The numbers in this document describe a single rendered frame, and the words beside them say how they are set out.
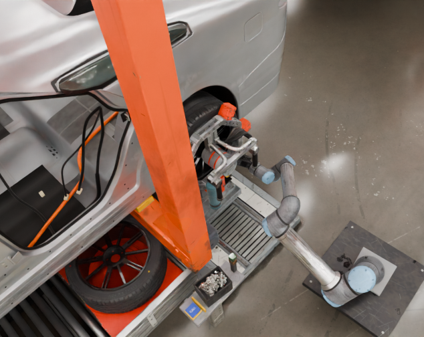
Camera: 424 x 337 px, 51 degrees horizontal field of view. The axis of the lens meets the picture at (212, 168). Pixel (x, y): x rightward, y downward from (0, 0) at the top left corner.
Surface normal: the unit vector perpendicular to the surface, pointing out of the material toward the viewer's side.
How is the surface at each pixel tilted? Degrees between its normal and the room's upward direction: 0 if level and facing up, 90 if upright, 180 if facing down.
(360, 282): 39
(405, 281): 0
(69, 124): 6
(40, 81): 48
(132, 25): 90
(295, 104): 0
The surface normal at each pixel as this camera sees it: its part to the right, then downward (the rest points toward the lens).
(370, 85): -0.08, -0.59
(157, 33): 0.71, 0.53
